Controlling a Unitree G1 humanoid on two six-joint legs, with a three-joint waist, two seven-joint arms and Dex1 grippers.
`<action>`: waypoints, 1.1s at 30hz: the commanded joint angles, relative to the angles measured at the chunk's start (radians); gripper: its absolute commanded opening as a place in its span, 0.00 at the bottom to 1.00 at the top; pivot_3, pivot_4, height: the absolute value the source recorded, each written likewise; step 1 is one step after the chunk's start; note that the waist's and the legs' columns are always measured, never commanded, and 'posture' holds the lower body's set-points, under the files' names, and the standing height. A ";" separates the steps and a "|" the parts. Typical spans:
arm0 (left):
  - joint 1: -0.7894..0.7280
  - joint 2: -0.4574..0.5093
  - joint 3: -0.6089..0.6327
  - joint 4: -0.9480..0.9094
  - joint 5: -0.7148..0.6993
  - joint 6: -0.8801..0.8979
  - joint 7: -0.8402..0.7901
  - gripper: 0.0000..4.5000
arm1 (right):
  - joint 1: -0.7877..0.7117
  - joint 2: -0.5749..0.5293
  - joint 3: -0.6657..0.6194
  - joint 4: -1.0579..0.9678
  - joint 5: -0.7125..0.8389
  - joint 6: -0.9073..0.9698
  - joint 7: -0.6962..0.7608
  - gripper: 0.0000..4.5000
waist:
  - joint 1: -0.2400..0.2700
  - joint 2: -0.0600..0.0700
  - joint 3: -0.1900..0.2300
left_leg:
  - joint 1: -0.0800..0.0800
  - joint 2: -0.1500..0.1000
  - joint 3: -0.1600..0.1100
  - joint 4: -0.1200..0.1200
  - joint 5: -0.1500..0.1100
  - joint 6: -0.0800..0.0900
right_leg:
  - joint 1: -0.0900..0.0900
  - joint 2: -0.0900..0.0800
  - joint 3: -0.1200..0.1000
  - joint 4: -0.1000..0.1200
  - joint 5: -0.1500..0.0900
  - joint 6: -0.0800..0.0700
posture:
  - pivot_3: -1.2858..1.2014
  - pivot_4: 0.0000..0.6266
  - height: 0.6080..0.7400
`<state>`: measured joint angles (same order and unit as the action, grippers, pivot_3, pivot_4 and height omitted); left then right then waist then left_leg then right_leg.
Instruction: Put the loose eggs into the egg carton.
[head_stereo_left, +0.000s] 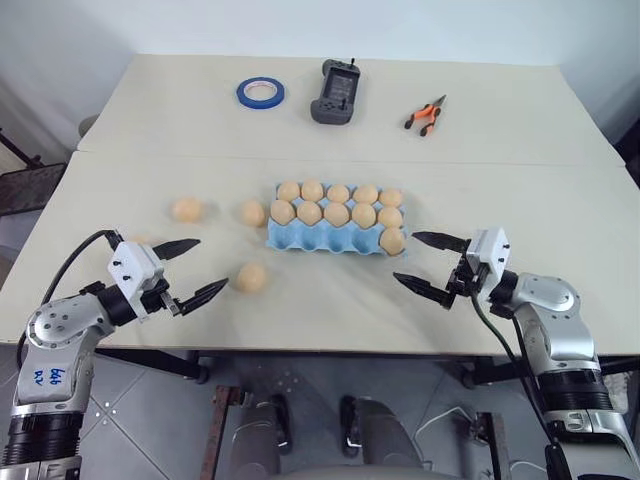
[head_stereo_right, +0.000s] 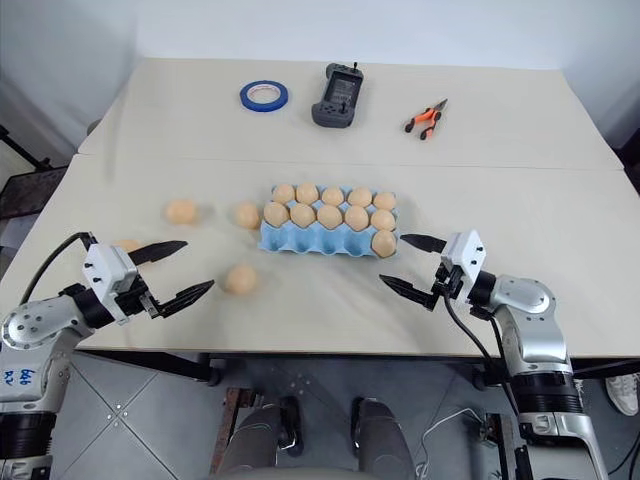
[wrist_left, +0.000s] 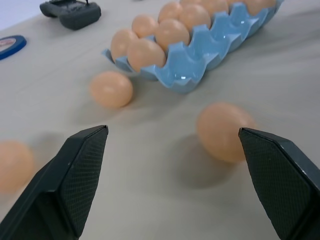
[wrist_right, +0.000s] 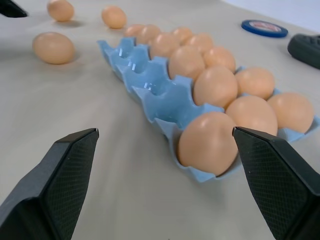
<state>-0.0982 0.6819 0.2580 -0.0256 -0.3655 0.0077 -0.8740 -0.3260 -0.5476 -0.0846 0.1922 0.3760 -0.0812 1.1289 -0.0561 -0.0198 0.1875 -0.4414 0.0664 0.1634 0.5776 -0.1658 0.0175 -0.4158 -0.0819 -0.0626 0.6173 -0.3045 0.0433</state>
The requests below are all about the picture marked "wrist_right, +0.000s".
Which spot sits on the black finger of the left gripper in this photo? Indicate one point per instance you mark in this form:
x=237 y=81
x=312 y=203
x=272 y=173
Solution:
x=11 y=8

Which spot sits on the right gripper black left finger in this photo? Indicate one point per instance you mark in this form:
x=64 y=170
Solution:
x=50 y=190

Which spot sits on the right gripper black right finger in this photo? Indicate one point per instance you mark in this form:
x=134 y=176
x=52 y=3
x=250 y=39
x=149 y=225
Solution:
x=280 y=185

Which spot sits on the light blue plastic egg tray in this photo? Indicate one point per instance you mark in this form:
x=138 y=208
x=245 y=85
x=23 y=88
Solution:
x=162 y=100

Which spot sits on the brown egg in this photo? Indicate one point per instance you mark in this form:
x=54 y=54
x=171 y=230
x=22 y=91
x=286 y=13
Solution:
x=113 y=16
x=186 y=62
x=182 y=32
x=215 y=86
x=206 y=143
x=53 y=48
x=132 y=30
x=220 y=58
x=60 y=10
x=148 y=33
x=163 y=45
x=251 y=115
x=255 y=81
x=291 y=112
x=200 y=41

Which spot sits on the black ribbed rubber object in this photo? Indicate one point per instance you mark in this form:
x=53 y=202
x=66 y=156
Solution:
x=303 y=50

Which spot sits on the blue tape roll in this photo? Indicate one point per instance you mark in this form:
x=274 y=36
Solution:
x=264 y=28

